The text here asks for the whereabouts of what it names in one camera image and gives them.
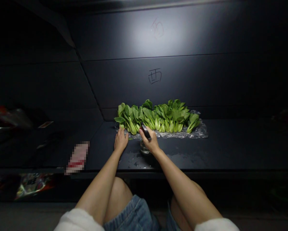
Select clear plastic sheet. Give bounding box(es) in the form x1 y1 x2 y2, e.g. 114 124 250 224
114 110 209 140

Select person's legs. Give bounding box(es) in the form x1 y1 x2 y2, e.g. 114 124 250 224
102 177 223 231

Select pile of colourful snack packets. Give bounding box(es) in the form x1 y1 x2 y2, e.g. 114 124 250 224
0 172 59 201

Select red and white packet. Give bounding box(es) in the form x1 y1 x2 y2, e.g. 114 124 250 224
66 141 91 175

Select silvery plastic bag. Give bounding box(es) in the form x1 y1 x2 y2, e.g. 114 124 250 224
0 107 34 148

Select clear spray bottle black head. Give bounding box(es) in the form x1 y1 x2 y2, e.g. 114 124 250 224
139 122 152 155

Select person's left hand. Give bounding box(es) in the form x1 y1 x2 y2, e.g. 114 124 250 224
114 126 130 152

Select row of green bok choy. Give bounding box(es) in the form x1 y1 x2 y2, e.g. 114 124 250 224
114 99 201 135

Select person's right hand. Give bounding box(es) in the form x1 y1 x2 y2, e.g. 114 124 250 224
139 129 161 155

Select small red card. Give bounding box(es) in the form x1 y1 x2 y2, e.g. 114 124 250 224
37 121 54 129

